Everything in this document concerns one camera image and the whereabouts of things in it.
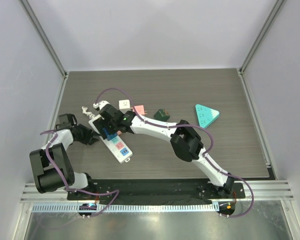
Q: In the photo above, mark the aluminium front rail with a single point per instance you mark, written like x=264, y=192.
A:
x=263, y=190

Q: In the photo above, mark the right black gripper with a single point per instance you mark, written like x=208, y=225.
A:
x=104, y=123

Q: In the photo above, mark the white cube socket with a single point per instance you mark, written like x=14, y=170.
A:
x=124, y=105

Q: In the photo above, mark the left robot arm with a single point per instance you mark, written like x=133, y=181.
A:
x=51, y=166

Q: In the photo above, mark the left aluminium frame post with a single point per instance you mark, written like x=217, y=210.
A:
x=43, y=36

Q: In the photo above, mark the blue cube socket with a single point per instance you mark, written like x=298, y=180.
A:
x=108, y=136

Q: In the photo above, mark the white slotted cable duct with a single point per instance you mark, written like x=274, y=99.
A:
x=90, y=208

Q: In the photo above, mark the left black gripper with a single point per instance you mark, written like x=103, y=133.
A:
x=89, y=139

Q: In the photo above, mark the white power strip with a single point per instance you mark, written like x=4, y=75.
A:
x=116, y=146

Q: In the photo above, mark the dark green cube socket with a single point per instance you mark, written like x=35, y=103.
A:
x=161, y=115

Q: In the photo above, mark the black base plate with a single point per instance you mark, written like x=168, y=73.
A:
x=169, y=192

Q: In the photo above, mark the teal triangular socket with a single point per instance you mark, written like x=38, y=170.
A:
x=205, y=115

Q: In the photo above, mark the pink cube socket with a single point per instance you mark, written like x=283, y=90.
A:
x=140, y=109

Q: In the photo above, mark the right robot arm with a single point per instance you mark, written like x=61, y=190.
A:
x=185, y=141

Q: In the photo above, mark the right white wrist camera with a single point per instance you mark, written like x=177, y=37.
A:
x=99, y=105

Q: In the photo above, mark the aluminium frame post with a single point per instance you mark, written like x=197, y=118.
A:
x=43, y=36
x=270, y=19

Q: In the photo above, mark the right aluminium frame post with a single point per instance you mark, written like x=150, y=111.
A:
x=270, y=19

